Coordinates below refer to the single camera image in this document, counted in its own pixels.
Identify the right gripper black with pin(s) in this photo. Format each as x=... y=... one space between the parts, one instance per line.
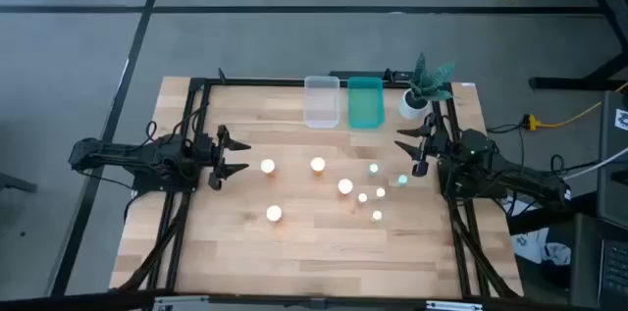
x=434 y=144

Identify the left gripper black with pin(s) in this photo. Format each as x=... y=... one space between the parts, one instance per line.
x=218 y=154

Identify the small clear bottle white cap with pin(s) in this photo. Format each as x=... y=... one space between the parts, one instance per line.
x=380 y=192
x=377 y=215
x=362 y=197

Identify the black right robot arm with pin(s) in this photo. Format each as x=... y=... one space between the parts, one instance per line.
x=515 y=173

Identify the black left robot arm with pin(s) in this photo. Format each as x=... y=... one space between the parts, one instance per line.
x=122 y=154

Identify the green plastic bin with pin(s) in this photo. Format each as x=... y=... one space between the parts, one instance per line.
x=365 y=105

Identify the clear plastic bin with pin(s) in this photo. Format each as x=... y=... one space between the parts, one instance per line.
x=322 y=105

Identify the white plant pot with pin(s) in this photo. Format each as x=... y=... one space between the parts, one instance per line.
x=411 y=111

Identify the green leafy plant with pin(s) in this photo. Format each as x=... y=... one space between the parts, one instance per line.
x=427 y=83

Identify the yellow plug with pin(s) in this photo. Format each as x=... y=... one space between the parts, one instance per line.
x=530 y=122

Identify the white crumpled cloth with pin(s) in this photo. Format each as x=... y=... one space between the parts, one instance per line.
x=535 y=247

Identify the black beam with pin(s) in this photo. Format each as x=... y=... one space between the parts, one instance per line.
x=98 y=300

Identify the grey cabinet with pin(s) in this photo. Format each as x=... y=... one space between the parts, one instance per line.
x=615 y=178

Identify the black box with keypad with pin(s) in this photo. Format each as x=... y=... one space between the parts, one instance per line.
x=593 y=262

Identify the grey chair leg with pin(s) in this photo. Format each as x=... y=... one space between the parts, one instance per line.
x=17 y=183

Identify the black aluminium table frame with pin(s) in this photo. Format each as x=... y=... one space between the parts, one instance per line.
x=245 y=82

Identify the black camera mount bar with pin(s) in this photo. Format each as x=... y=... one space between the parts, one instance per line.
x=343 y=75

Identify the black desk leg frame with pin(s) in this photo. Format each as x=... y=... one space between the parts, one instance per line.
x=559 y=83

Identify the silver bracket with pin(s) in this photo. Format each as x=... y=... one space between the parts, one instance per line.
x=454 y=306
x=179 y=302

